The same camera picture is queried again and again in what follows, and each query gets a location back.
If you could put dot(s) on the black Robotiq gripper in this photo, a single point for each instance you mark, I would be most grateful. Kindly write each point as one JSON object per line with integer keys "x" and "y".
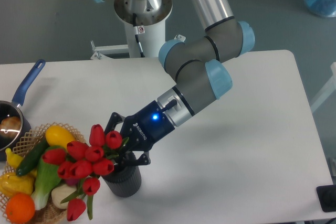
{"x": 143, "y": 129}

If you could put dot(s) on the dark grey ribbed vase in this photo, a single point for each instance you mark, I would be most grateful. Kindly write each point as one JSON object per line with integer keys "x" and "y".
{"x": 124, "y": 181}

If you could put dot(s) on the red tulip bouquet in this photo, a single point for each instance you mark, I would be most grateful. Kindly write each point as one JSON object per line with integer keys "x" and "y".
{"x": 87, "y": 162}

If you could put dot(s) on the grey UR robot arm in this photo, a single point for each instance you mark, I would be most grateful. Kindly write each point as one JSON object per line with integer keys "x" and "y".
{"x": 197, "y": 68}

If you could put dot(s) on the purple red radish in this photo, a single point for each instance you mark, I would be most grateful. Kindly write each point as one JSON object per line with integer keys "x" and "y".
{"x": 72, "y": 181}

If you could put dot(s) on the yellow squash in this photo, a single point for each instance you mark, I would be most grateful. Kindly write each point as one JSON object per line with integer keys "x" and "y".
{"x": 58, "y": 136}

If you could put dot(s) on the green cucumber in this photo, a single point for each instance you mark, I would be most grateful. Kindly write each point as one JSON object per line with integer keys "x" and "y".
{"x": 32, "y": 158}

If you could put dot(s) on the green bok choy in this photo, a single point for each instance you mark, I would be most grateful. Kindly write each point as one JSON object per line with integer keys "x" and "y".
{"x": 47, "y": 179}

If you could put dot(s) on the woven wicker basket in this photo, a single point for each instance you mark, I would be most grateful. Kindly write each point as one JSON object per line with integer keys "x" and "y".
{"x": 49, "y": 214}

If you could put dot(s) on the yellow banana pepper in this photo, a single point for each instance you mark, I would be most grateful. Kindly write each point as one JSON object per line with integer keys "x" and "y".
{"x": 13, "y": 159}

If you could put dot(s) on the brown bread roll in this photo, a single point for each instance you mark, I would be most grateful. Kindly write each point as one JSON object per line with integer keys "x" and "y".
{"x": 10, "y": 127}

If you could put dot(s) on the yellow pumpkin gourd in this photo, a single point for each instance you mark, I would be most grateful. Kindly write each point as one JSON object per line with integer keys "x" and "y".
{"x": 11, "y": 184}

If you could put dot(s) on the orange fruit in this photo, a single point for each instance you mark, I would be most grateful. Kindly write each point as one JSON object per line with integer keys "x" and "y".
{"x": 20, "y": 208}

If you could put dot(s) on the black device at edge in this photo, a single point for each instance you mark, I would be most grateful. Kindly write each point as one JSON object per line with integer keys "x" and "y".
{"x": 326, "y": 195}

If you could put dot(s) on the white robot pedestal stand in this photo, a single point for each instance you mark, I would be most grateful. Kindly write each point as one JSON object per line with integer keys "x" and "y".
{"x": 145, "y": 28}

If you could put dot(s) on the blue handled saucepan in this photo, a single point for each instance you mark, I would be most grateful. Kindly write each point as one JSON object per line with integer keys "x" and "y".
{"x": 12, "y": 108}

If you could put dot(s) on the white frame at right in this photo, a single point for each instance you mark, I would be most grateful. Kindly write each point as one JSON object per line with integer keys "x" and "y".
{"x": 322, "y": 95}

